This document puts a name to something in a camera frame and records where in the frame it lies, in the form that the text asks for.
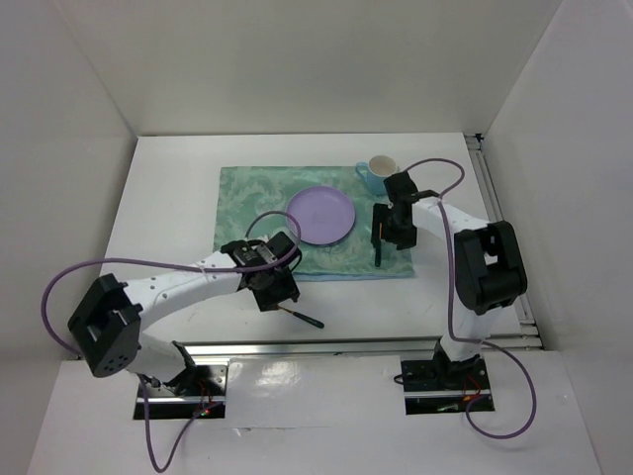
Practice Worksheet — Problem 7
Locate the gold fork green handle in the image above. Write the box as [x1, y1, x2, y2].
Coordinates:
[278, 306, 325, 330]

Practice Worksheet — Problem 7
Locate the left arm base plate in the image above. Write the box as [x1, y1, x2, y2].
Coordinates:
[134, 359, 228, 421]

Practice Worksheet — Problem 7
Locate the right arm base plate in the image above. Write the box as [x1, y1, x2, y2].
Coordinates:
[393, 358, 496, 416]

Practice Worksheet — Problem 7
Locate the aluminium rail front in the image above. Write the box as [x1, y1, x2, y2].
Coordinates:
[76, 333, 543, 360]

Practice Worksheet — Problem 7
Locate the light blue mug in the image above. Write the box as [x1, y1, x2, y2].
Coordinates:
[355, 155, 399, 196]

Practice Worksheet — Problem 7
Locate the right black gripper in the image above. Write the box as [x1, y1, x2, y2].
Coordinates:
[371, 203, 418, 250]

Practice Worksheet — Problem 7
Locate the aluminium rail right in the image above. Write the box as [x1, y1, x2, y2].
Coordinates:
[464, 134, 543, 351]

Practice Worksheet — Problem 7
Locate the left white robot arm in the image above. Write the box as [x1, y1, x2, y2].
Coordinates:
[67, 232, 302, 395]

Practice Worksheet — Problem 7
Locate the gold knife green handle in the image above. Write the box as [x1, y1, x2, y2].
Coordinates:
[371, 222, 382, 268]

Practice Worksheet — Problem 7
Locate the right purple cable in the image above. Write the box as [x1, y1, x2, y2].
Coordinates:
[405, 157, 538, 439]

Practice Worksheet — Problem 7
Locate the aluminium rail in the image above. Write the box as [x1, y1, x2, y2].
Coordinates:
[464, 134, 543, 351]
[76, 333, 543, 360]

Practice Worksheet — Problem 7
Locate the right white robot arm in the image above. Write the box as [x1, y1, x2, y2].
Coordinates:
[371, 172, 527, 389]

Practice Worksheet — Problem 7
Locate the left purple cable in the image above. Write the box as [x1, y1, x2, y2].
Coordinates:
[39, 210, 304, 473]

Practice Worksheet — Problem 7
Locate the purple plastic plate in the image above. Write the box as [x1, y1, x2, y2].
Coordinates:
[286, 185, 356, 246]

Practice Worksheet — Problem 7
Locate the purple cable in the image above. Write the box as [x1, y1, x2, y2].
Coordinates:
[39, 210, 304, 473]
[405, 157, 538, 439]

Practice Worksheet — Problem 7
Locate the green patterned cloth placemat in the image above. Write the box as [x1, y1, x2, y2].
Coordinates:
[214, 166, 414, 281]

